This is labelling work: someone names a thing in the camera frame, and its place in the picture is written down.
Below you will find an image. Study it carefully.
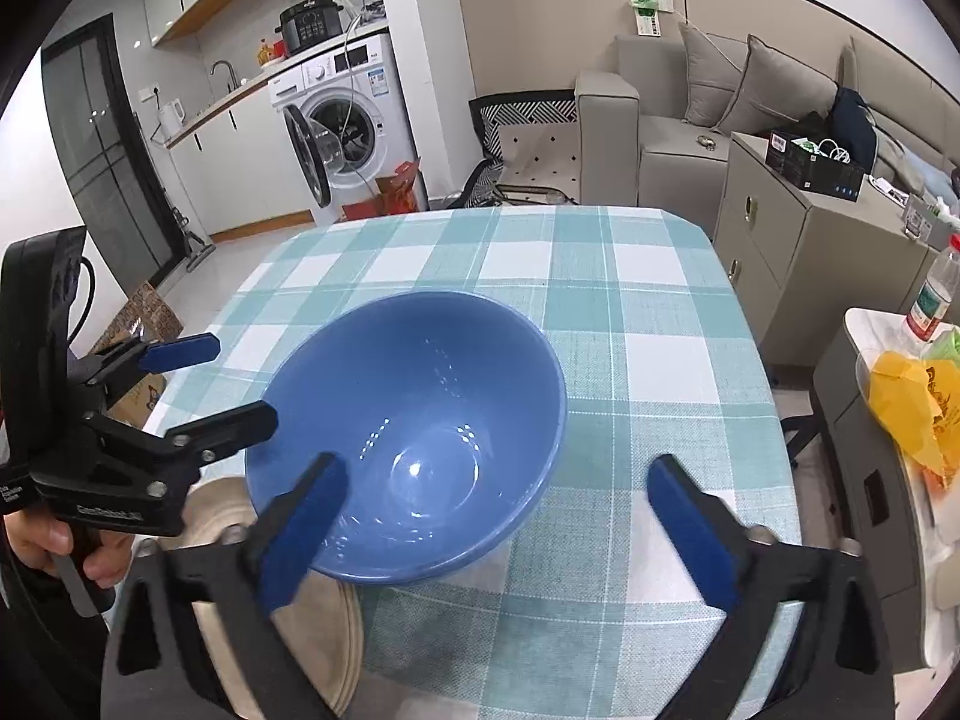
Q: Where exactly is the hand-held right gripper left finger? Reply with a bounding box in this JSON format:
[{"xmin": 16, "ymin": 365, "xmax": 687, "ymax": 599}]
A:
[{"xmin": 101, "ymin": 452, "xmax": 350, "ymax": 720}]

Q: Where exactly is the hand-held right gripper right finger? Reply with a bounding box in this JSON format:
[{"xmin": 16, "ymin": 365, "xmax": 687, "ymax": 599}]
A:
[{"xmin": 647, "ymin": 454, "xmax": 897, "ymax": 720}]

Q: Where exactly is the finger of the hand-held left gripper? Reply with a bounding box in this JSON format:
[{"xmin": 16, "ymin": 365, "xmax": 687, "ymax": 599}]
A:
[
  {"xmin": 67, "ymin": 334, "xmax": 221, "ymax": 392},
  {"xmin": 82, "ymin": 400, "xmax": 280, "ymax": 500}
]

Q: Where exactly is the beige plate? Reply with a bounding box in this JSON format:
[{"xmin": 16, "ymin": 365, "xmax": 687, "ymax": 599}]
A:
[
  {"xmin": 184, "ymin": 476, "xmax": 361, "ymax": 720},
  {"xmin": 191, "ymin": 585, "xmax": 366, "ymax": 720}
]

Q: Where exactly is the blue bowl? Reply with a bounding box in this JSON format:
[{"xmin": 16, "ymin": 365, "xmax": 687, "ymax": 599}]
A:
[{"xmin": 245, "ymin": 291, "xmax": 569, "ymax": 586}]

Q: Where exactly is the person's left forearm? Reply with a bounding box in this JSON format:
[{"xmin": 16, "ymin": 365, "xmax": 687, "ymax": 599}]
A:
[{"xmin": 0, "ymin": 577, "xmax": 113, "ymax": 720}]

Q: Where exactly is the person's left hand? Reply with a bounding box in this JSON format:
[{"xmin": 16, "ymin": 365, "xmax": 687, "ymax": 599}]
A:
[{"xmin": 4, "ymin": 514, "xmax": 134, "ymax": 591}]

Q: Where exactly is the brown patterned board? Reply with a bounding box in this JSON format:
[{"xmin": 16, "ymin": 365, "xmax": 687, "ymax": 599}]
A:
[{"xmin": 90, "ymin": 281, "xmax": 183, "ymax": 357}]

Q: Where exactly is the brown cardboard box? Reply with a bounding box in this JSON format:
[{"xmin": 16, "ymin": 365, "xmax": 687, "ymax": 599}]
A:
[{"xmin": 105, "ymin": 371, "xmax": 167, "ymax": 428}]

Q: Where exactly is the stick vacuum cleaner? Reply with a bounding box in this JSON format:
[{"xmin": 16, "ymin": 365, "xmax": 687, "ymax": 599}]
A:
[{"xmin": 169, "ymin": 206, "xmax": 215, "ymax": 271}]

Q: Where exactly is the grey side table white top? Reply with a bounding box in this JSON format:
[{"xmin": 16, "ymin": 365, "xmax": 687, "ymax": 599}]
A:
[{"xmin": 814, "ymin": 307, "xmax": 960, "ymax": 668}]

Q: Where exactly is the white kitchen counter cabinet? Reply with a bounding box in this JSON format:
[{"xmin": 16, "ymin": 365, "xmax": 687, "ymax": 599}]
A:
[{"xmin": 161, "ymin": 64, "xmax": 316, "ymax": 241}]

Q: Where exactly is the black glass door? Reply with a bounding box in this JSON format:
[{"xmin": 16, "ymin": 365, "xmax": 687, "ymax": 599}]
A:
[{"xmin": 41, "ymin": 15, "xmax": 188, "ymax": 290}]

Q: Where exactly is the teal checked tablecloth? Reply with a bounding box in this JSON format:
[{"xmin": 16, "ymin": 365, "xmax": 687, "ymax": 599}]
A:
[{"xmin": 142, "ymin": 206, "xmax": 803, "ymax": 720}]

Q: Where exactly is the yellow plastic bag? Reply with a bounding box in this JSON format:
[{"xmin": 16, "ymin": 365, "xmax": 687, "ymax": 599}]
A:
[{"xmin": 868, "ymin": 351, "xmax": 960, "ymax": 488}]

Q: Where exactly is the red cardboard box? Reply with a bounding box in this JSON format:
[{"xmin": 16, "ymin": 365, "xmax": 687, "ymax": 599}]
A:
[{"xmin": 343, "ymin": 159, "xmax": 422, "ymax": 222}]

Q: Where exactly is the grey cabinet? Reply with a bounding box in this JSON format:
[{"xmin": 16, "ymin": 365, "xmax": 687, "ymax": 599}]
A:
[{"xmin": 712, "ymin": 131, "xmax": 953, "ymax": 368}]

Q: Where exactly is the green plastic bag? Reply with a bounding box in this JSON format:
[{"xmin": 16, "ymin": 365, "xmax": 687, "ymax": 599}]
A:
[{"xmin": 922, "ymin": 322, "xmax": 960, "ymax": 368}]

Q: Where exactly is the plastic water bottle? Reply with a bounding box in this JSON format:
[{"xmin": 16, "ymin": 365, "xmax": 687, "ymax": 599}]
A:
[{"xmin": 904, "ymin": 234, "xmax": 960, "ymax": 342}]

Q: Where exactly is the white washing machine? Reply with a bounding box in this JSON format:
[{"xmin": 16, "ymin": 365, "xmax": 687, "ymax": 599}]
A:
[{"xmin": 268, "ymin": 31, "xmax": 428, "ymax": 226}]

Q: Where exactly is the black rice cooker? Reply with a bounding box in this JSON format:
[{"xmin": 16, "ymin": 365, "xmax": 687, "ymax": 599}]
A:
[{"xmin": 276, "ymin": 0, "xmax": 346, "ymax": 57}]

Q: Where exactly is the grey sofa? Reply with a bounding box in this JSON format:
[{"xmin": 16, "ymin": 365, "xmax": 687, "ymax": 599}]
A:
[{"xmin": 574, "ymin": 34, "xmax": 960, "ymax": 211}]

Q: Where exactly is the black folded metal stand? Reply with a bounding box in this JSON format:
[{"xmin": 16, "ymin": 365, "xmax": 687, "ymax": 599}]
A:
[{"xmin": 495, "ymin": 184, "xmax": 571, "ymax": 205}]

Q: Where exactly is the black box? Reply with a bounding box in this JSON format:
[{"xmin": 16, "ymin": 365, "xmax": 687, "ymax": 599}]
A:
[{"xmin": 765, "ymin": 129, "xmax": 867, "ymax": 202}]

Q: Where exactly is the white printed carton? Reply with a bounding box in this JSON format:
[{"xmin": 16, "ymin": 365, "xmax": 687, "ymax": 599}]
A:
[{"xmin": 904, "ymin": 193, "xmax": 960, "ymax": 250}]

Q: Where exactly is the black white patterned rug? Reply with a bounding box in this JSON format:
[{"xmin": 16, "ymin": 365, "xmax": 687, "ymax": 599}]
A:
[{"xmin": 450, "ymin": 90, "xmax": 582, "ymax": 209}]

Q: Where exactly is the dark jacket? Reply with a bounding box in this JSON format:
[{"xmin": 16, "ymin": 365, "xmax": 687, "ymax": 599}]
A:
[{"xmin": 787, "ymin": 88, "xmax": 878, "ymax": 173}]

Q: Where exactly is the grey cushion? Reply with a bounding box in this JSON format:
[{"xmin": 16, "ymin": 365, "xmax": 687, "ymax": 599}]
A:
[
  {"xmin": 712, "ymin": 34, "xmax": 841, "ymax": 137},
  {"xmin": 679, "ymin": 21, "xmax": 751, "ymax": 128}
]

